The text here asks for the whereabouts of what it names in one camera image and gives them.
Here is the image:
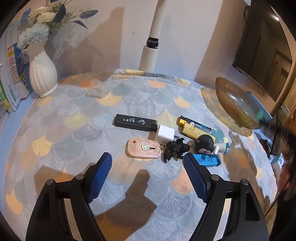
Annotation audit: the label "blue lighter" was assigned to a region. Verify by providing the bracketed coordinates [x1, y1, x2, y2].
[193, 154, 221, 167]

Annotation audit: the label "black-headed white-coat figurine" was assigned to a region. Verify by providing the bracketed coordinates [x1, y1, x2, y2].
[195, 134, 231, 155]

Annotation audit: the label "light blue translucent toy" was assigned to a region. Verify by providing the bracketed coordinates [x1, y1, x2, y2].
[211, 125, 228, 144]

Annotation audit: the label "black spiky toy figure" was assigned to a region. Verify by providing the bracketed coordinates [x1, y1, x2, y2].
[163, 138, 190, 163]

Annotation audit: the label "yellow lighter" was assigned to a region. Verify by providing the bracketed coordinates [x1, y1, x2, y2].
[177, 118, 207, 140]

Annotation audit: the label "pink oval utility knife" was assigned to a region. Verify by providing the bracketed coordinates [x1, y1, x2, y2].
[125, 138, 162, 159]

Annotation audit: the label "white charger cube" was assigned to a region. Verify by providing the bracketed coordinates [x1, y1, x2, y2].
[154, 125, 175, 146]

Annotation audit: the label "black USB stick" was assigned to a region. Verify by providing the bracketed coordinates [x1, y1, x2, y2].
[114, 114, 158, 133]

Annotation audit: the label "teal translucent toy figure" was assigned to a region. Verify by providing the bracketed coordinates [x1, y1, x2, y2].
[255, 110, 265, 122]

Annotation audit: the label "brown object beside table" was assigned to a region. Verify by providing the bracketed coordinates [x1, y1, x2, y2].
[259, 138, 271, 159]

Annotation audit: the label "amber ribbed glass bowl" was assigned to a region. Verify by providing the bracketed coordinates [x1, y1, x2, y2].
[215, 77, 261, 130]

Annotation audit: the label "patterned fan-motif tablecloth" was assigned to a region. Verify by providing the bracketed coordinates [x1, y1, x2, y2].
[4, 69, 277, 240]

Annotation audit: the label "clear plastic cup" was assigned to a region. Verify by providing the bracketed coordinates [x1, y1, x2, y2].
[86, 79, 110, 98]

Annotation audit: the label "stack of books and leaflets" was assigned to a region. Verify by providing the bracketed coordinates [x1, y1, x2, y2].
[1, 21, 33, 111]

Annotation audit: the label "white ribbed ceramic vase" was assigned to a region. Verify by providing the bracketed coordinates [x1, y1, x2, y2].
[23, 38, 58, 98]

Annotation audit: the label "white floor lamp pole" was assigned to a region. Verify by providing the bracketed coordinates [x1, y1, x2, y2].
[139, 0, 169, 72]

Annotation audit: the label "blue and white artificial flowers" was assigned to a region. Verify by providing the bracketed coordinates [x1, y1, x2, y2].
[17, 1, 98, 50]

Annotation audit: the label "black wall television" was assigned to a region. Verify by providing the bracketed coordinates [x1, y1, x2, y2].
[233, 1, 292, 101]

